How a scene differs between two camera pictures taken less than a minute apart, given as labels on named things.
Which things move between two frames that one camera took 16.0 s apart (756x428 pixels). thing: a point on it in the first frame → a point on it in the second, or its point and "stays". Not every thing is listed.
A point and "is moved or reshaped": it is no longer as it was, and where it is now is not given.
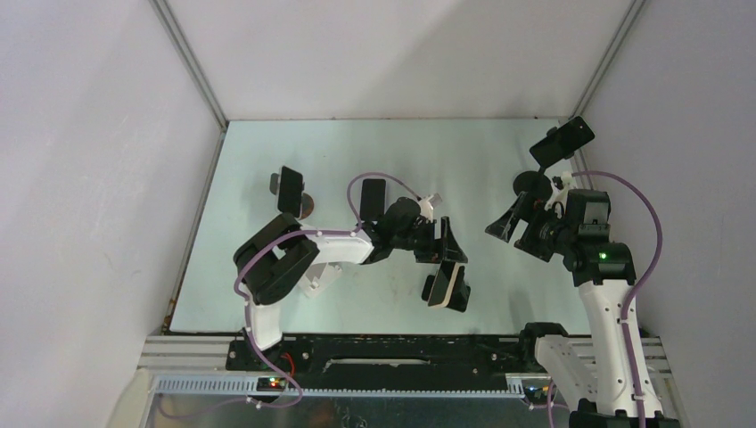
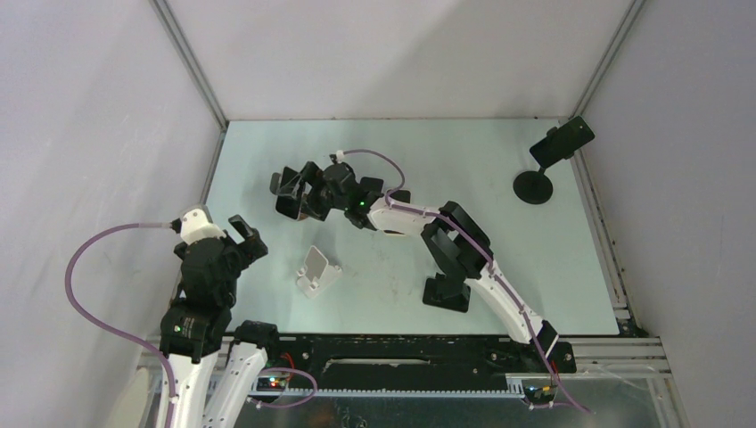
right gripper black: (539, 212) → (312, 207)
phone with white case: (290, 192) stays
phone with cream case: (443, 283) is moved or reshaped
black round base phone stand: (537, 185) stays
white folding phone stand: (321, 279) stays
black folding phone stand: (460, 295) stays
